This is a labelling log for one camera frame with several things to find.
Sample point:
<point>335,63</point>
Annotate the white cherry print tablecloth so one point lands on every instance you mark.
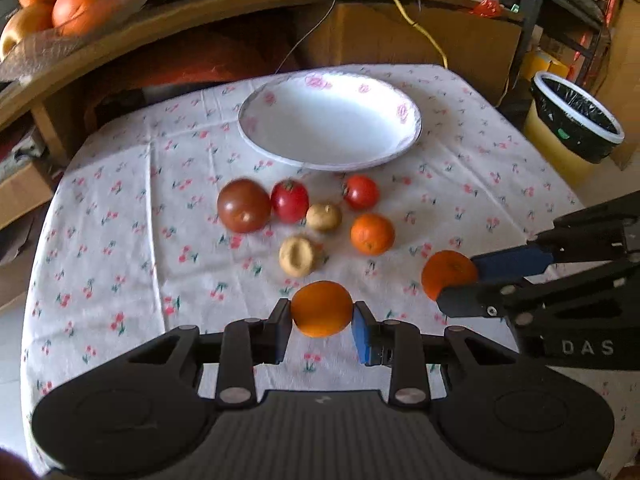
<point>132,247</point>

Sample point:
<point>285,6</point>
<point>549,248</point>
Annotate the black metal shelf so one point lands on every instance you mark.
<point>568,23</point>

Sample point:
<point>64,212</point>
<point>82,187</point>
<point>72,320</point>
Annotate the yellow bin with black bag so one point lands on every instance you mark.
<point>571,130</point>

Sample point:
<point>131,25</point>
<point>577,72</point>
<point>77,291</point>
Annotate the large dark red tomato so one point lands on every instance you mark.
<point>243,206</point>

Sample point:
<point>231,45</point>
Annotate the yellow red apple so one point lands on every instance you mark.
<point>25,22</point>

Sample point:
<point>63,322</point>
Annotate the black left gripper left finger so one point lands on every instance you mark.
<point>240,347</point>

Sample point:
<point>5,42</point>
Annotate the glass fruit tray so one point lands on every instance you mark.
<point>42,50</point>

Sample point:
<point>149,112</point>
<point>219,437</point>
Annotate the white floral plate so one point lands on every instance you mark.
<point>330,121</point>

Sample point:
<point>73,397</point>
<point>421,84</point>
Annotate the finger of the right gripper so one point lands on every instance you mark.
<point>604,232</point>
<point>607,293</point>

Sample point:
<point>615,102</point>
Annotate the tan longan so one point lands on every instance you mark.
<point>323,217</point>
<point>298,256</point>

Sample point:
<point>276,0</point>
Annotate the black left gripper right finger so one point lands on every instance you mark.
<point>412,355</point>

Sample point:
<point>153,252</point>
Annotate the red plastic bag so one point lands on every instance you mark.
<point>487,9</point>

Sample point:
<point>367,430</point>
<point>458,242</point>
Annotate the curved wooden desk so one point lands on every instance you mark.
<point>321,33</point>

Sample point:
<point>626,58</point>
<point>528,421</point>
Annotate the red cloth under desk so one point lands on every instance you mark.
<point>191,60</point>

